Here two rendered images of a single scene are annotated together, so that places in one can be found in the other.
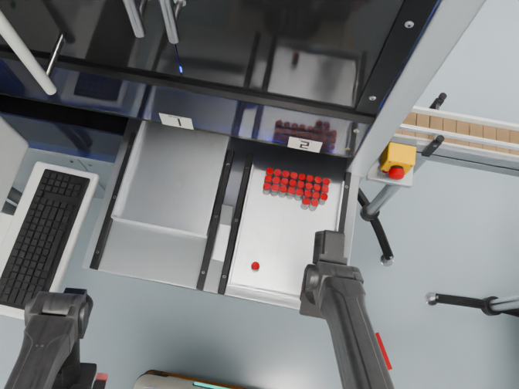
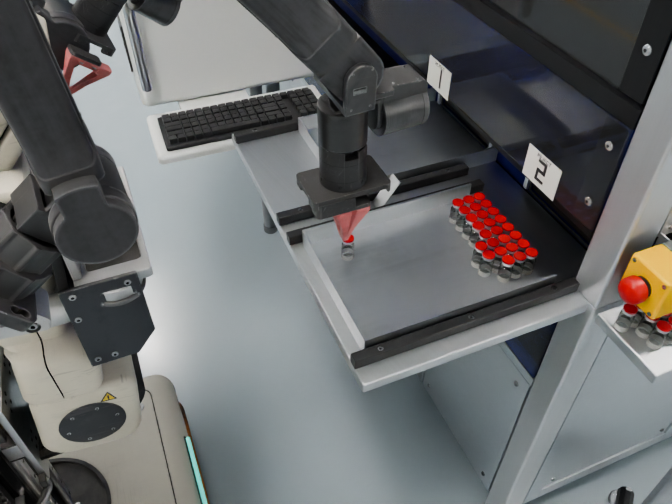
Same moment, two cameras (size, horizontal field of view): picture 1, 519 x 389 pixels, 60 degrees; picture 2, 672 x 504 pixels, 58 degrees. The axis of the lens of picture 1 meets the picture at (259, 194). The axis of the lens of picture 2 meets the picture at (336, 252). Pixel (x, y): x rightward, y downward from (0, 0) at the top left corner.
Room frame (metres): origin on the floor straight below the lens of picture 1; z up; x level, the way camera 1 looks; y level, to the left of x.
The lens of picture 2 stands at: (-0.17, -0.65, 1.63)
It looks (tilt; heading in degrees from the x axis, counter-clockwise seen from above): 44 degrees down; 61
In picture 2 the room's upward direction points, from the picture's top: straight up
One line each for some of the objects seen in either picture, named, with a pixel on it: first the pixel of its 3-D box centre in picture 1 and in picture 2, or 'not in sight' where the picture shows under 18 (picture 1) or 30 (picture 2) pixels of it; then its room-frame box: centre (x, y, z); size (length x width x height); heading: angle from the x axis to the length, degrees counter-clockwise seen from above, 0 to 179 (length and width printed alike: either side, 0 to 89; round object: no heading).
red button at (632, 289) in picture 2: (396, 171); (635, 289); (0.47, -0.35, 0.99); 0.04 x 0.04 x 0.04; 84
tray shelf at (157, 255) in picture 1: (229, 207); (400, 204); (0.37, 0.08, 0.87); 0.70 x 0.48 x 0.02; 84
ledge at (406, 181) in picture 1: (391, 161); (658, 333); (0.56, -0.38, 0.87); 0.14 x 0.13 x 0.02; 174
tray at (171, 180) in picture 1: (174, 170); (394, 138); (0.46, 0.24, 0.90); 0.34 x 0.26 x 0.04; 174
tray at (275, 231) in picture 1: (287, 232); (423, 259); (0.31, -0.09, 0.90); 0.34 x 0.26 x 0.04; 174
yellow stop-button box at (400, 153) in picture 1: (398, 156); (660, 280); (0.52, -0.36, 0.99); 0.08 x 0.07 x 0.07; 174
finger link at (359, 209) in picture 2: not in sight; (334, 213); (0.11, -0.13, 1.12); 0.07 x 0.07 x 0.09; 84
